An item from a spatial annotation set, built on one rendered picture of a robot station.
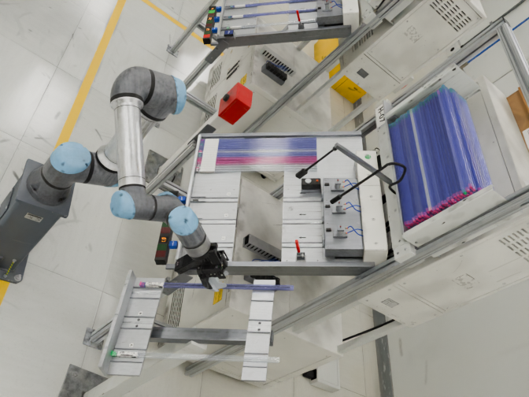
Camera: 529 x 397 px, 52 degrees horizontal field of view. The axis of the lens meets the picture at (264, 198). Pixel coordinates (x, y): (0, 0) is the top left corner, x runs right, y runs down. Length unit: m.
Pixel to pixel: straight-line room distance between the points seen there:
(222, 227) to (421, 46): 1.58
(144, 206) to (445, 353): 2.40
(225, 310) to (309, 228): 0.49
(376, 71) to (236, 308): 1.60
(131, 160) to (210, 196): 0.68
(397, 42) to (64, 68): 1.85
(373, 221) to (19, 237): 1.34
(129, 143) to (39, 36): 1.93
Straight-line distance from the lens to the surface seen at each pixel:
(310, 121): 3.35
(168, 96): 1.72
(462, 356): 3.44
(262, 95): 3.22
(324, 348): 2.50
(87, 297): 2.62
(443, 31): 3.06
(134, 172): 1.55
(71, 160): 1.92
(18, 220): 2.17
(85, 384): 2.49
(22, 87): 3.12
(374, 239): 1.92
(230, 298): 2.21
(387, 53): 3.08
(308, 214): 2.08
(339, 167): 2.25
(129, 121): 1.61
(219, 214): 2.10
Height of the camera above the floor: 2.21
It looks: 37 degrees down
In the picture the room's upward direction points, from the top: 53 degrees clockwise
